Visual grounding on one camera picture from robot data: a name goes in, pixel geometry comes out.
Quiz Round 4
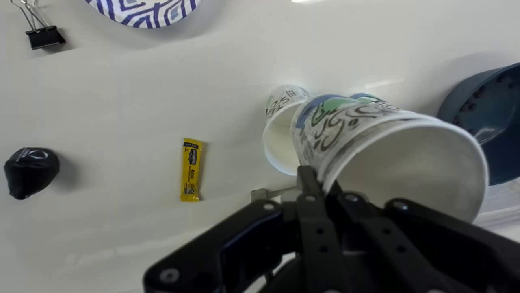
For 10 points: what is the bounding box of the small black rounded object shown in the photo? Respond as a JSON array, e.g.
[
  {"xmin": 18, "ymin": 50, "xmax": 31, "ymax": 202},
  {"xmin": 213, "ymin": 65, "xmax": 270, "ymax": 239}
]
[{"xmin": 4, "ymin": 145, "xmax": 62, "ymax": 202}]

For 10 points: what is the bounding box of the blue white paper plate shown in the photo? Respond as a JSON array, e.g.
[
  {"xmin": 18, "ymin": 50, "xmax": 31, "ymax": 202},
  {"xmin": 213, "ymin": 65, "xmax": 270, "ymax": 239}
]
[{"xmin": 85, "ymin": 0, "xmax": 202, "ymax": 29}]

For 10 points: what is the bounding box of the patterned white paper cup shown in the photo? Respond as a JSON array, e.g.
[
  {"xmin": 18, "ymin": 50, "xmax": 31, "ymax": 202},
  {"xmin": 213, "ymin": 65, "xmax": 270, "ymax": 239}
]
[
  {"xmin": 262, "ymin": 83, "xmax": 314, "ymax": 177},
  {"xmin": 316, "ymin": 107, "xmax": 491, "ymax": 224},
  {"xmin": 291, "ymin": 92, "xmax": 436, "ymax": 169}
]

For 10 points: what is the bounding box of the yellow snack packet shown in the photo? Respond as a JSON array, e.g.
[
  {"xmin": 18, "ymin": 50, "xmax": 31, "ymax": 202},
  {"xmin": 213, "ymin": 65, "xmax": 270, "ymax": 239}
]
[{"xmin": 179, "ymin": 136, "xmax": 207, "ymax": 203}]

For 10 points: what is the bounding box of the black binder clip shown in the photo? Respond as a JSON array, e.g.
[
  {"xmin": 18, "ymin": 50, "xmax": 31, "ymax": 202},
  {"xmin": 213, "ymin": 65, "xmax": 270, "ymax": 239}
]
[{"xmin": 9, "ymin": 0, "xmax": 69, "ymax": 52}]

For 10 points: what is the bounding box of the dark blue bowl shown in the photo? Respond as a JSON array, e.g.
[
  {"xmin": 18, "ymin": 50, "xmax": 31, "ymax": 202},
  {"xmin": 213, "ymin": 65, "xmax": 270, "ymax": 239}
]
[{"xmin": 438, "ymin": 62, "xmax": 520, "ymax": 185}]

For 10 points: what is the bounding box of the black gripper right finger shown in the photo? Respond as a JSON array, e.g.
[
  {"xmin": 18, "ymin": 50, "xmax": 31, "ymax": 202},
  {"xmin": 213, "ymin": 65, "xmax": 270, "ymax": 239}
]
[{"xmin": 324, "ymin": 177, "xmax": 520, "ymax": 293}]

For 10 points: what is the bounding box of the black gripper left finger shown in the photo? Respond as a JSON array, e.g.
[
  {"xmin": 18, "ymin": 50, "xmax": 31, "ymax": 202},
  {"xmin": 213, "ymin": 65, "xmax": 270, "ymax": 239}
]
[{"xmin": 144, "ymin": 164, "xmax": 348, "ymax": 293}]

